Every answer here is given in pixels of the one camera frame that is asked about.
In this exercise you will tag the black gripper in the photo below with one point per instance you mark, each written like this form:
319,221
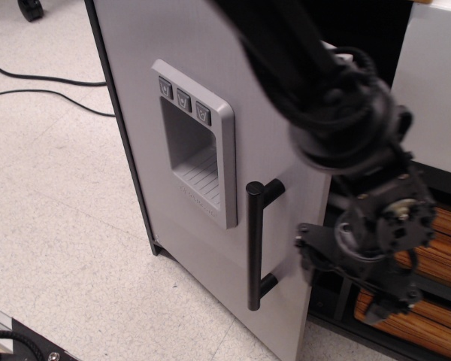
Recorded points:
325,249

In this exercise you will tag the grey toy fridge door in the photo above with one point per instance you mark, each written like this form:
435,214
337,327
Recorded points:
193,38

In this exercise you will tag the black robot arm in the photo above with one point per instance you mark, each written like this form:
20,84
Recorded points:
344,122

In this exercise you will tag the grey water dispenser panel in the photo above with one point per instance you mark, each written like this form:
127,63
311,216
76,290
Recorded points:
200,137

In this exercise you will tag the white upper cabinet door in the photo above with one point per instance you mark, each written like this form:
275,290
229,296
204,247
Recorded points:
423,82

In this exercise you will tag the black caster wheel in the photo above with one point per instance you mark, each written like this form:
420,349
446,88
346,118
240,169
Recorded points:
31,9

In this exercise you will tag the dark grey fridge cabinet frame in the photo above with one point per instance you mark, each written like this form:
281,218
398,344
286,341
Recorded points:
377,28

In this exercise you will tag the black bar door handle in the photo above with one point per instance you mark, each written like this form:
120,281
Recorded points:
259,197

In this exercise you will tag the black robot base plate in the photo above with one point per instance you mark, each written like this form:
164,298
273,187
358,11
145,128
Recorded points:
22,343

